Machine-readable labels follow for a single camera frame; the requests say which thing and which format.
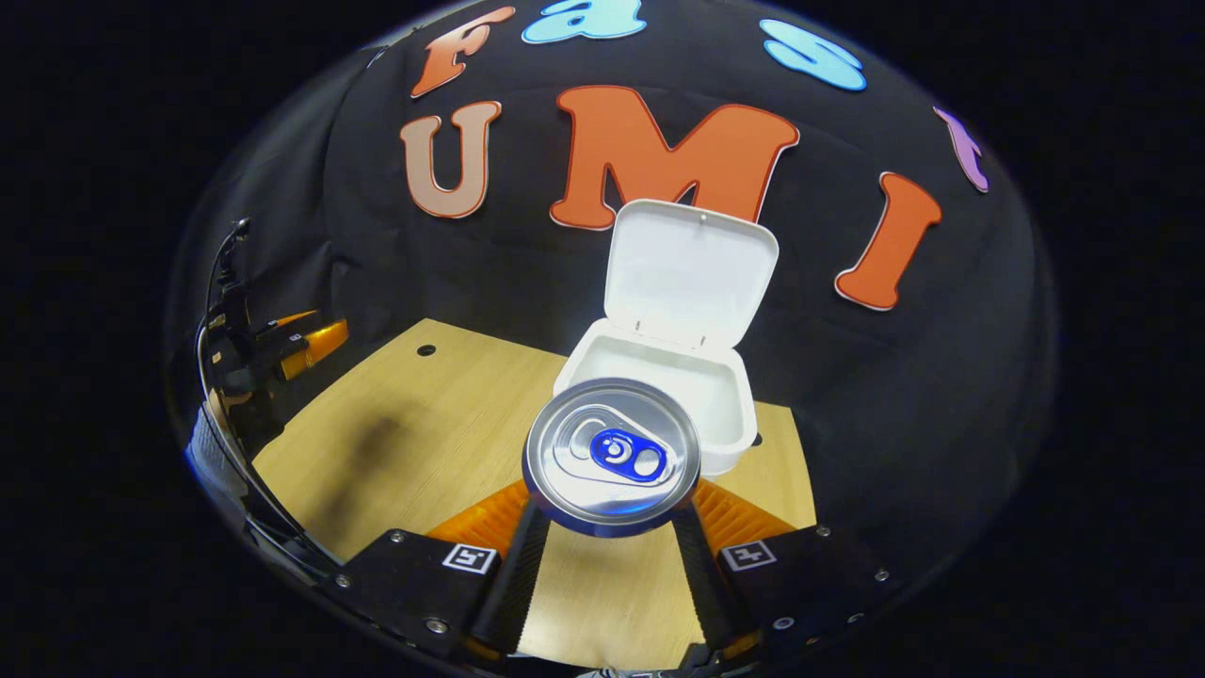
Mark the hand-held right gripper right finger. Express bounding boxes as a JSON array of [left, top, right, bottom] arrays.
[[670, 476, 891, 660]]

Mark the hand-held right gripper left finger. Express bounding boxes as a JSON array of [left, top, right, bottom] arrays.
[[334, 480, 552, 660]]

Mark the silver pop can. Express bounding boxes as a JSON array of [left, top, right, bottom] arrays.
[[522, 377, 702, 540]]

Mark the white desktop garbage bin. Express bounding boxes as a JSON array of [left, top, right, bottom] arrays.
[[553, 198, 780, 478]]

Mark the wooden desktop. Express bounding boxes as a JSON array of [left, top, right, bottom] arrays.
[[252, 317, 818, 671]]

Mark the black backdrop cloth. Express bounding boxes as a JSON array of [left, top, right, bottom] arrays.
[[165, 0, 1060, 566]]

